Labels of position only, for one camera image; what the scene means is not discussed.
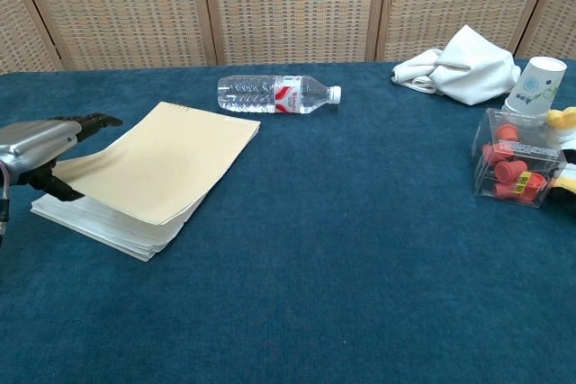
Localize yellow paper notepad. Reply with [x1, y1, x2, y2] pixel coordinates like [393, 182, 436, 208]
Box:
[30, 102, 261, 262]

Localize white printed paper cup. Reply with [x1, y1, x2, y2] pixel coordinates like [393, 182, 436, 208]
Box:
[501, 56, 568, 116]

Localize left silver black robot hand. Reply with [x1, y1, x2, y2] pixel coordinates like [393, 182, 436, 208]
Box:
[0, 112, 123, 202]

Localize crumpled white cloth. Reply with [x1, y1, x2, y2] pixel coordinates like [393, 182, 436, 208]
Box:
[390, 23, 523, 108]

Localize clear plastic box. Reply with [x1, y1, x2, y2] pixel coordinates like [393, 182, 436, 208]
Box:
[470, 107, 568, 210]

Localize blue felt table cover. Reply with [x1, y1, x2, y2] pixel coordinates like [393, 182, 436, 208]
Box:
[0, 58, 576, 384]

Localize red rubber plug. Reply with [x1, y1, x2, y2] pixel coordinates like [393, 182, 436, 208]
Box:
[494, 159, 527, 183]
[494, 122, 521, 145]
[512, 171, 551, 203]
[481, 143, 512, 165]
[492, 181, 518, 200]

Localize clear plastic water bottle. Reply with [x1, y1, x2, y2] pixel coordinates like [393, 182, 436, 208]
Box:
[217, 74, 342, 115]

